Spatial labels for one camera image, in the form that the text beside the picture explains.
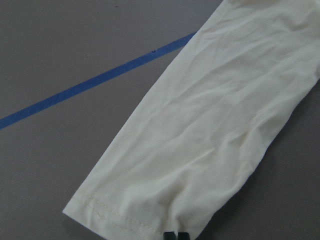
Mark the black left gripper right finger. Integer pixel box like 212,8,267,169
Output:
177,232,190,240

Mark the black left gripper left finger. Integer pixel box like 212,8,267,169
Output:
163,231,176,240

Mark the beige long-sleeve printed shirt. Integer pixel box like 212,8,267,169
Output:
63,0,320,240

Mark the brown table mat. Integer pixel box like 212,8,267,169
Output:
0,0,320,240

